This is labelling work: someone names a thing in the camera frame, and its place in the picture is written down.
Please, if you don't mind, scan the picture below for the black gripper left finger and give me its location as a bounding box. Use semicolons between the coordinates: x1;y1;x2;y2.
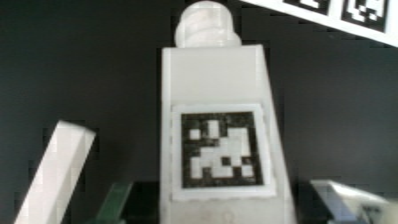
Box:
84;182;161;224

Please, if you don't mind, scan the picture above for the white marker sheet with tags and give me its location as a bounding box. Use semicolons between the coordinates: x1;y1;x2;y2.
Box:
242;0;398;48

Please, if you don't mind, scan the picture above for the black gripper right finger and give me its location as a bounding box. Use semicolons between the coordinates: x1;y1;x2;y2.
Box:
296;179;398;224

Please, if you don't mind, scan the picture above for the white table leg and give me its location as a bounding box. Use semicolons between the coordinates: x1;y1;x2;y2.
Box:
161;1;297;224

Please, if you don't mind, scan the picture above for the white U-shaped fence frame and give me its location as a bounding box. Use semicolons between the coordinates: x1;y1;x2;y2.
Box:
15;121;97;224

